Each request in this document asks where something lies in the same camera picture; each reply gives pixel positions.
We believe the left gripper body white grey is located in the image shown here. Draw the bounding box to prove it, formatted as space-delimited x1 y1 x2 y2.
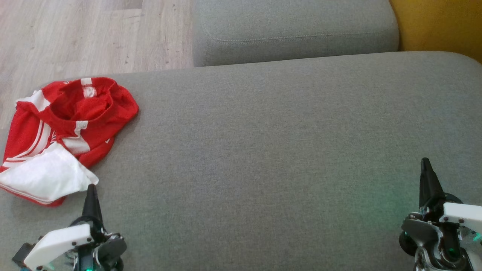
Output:
23 217 128 271

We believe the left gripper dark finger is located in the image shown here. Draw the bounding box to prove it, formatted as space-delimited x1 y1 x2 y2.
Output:
82 184 104 228

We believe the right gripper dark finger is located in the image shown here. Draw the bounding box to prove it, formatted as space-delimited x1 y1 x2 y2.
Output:
419 158 447 220

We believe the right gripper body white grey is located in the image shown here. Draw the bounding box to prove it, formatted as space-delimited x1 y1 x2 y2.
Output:
399 193 482 271

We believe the red and white jersey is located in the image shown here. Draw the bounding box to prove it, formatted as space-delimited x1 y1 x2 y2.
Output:
0 77 139 207

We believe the grey fabric sofa seat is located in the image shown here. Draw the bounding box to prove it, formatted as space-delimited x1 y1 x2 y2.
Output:
0 52 482 271

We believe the grey fabric sofa armrest cushion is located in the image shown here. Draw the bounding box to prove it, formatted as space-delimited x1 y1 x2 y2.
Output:
192 0 400 68

